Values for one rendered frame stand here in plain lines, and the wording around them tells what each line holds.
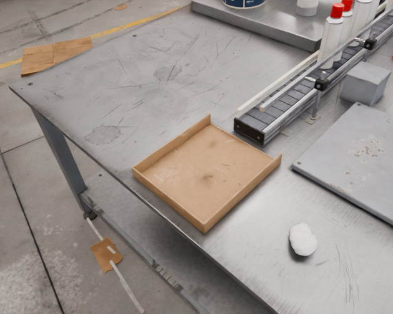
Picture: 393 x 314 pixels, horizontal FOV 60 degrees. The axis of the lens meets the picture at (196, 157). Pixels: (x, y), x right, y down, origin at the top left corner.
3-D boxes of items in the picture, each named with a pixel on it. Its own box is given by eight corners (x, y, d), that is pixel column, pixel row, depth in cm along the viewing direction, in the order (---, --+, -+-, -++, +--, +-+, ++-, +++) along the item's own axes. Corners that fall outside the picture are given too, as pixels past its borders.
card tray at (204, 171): (209, 123, 106) (209, 113, 103) (281, 163, 92) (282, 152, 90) (133, 177, 92) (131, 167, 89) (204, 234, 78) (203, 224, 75)
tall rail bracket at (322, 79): (299, 109, 108) (308, 62, 97) (319, 118, 105) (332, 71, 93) (293, 113, 107) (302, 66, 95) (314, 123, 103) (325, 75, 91)
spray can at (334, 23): (320, 60, 119) (334, 0, 104) (334, 65, 116) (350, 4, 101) (312, 66, 116) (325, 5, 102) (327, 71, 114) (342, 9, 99)
